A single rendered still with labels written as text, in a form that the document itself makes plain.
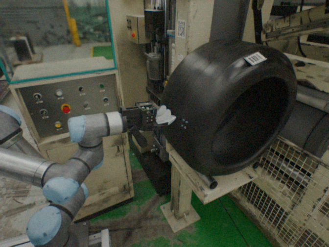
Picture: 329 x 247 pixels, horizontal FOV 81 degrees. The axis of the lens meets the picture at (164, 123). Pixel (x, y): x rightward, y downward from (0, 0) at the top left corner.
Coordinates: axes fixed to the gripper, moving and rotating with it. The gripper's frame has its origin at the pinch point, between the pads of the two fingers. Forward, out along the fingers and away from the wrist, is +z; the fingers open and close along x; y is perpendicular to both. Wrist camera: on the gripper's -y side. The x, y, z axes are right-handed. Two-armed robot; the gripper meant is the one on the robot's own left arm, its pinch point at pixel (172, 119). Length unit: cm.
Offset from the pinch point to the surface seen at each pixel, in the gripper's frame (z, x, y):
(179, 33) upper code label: 19.0, 32.6, 27.0
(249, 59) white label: 19.9, -10.2, 24.2
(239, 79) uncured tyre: 15.5, -12.2, 18.3
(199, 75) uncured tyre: 7.8, -1.9, 16.9
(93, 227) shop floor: -30, 55, -128
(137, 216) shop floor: 7, 48, -124
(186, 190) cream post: 38, 26, -83
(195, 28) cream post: 22.1, 25.1, 30.0
